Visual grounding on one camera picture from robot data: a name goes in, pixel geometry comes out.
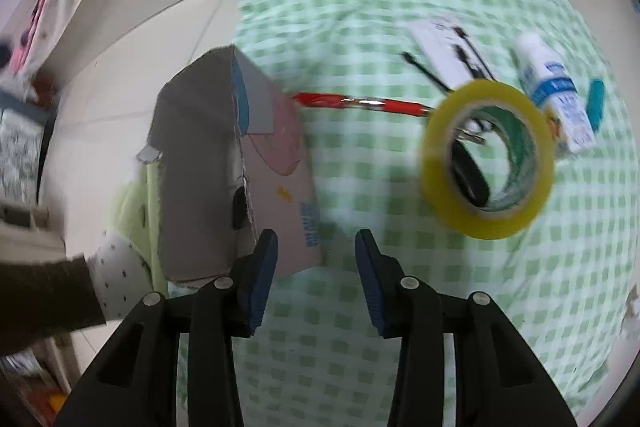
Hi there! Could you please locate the yellow tape roll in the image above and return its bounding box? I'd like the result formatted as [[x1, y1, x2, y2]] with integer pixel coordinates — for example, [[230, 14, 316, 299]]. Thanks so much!
[[420, 80, 555, 241]]

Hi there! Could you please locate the light green slipper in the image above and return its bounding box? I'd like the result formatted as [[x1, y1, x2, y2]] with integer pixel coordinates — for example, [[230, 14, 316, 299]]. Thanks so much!
[[86, 176, 167, 321]]

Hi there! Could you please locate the dark sock foot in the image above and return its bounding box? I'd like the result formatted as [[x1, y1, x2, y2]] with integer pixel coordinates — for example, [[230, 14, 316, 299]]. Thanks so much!
[[0, 257, 105, 355]]

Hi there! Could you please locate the crumpled white paper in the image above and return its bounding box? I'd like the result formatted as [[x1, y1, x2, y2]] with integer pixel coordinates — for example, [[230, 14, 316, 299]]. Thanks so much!
[[622, 285, 640, 340]]

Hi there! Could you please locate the black key fob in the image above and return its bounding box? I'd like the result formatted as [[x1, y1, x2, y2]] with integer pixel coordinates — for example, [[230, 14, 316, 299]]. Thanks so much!
[[450, 141, 490, 208]]

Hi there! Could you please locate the cardboard box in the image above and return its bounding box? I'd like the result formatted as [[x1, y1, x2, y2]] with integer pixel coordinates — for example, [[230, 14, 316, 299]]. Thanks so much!
[[148, 46, 321, 283]]

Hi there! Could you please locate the green checkered cloth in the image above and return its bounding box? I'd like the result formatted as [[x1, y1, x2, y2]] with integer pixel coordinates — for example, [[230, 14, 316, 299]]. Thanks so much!
[[233, 0, 639, 426]]

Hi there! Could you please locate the white blue bottle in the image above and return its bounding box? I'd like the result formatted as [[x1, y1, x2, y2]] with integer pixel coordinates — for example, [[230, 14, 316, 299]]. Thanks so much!
[[514, 32, 596, 156]]

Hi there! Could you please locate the red lanyard strap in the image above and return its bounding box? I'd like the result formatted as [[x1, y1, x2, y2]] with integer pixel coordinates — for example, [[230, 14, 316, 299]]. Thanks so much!
[[288, 91, 434, 117]]

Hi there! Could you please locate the black cable tie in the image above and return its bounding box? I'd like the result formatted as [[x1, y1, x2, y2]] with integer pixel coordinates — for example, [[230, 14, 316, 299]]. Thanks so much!
[[401, 52, 451, 93]]

